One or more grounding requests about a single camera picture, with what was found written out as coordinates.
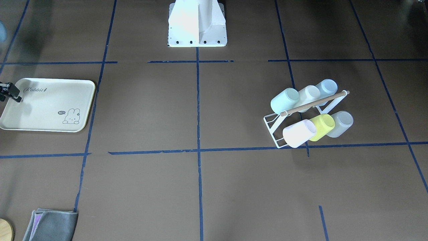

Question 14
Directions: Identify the cream rabbit serving tray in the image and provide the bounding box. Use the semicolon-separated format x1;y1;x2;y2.
0;78;95;133

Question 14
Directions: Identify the mint green cup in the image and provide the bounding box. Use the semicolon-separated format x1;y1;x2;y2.
270;88;300;114

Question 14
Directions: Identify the pink cup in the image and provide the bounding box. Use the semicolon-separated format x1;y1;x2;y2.
283;119;317;148

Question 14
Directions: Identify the white cup on rack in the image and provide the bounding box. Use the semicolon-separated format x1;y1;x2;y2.
295;85;321;108

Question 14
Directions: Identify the yellow cup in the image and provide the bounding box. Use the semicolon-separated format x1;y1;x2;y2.
309;114;336;142

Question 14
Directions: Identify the light blue cup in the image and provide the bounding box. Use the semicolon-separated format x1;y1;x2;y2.
316;78;338;99

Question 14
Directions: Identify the grey translucent cup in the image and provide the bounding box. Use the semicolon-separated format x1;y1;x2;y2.
326;111;353;138

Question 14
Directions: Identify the grey folded cloth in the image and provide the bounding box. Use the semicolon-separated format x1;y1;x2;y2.
23;208;79;241

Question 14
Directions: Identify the wooden mug tree stand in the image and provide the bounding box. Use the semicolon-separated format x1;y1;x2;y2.
0;219;15;241

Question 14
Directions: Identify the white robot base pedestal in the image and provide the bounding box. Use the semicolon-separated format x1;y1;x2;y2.
167;0;228;48

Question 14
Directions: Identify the white wire cup rack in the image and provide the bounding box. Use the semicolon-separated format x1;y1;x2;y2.
263;90;350;149

